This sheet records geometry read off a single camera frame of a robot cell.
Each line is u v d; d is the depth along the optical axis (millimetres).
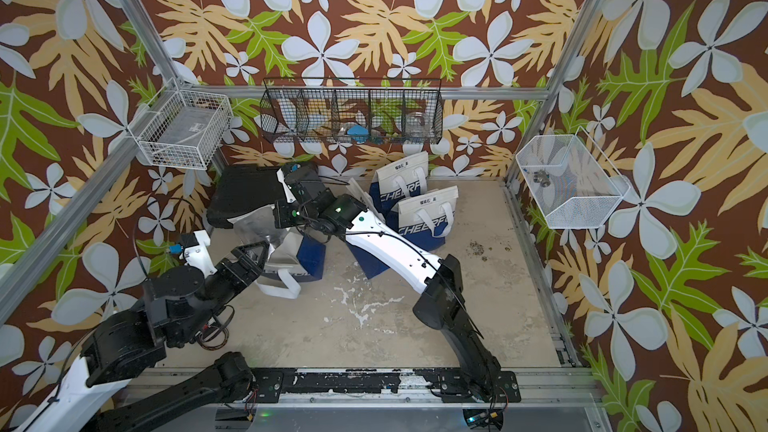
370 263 955
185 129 862
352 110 980
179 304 398
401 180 911
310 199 565
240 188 1074
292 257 787
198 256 522
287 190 575
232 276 507
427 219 824
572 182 837
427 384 757
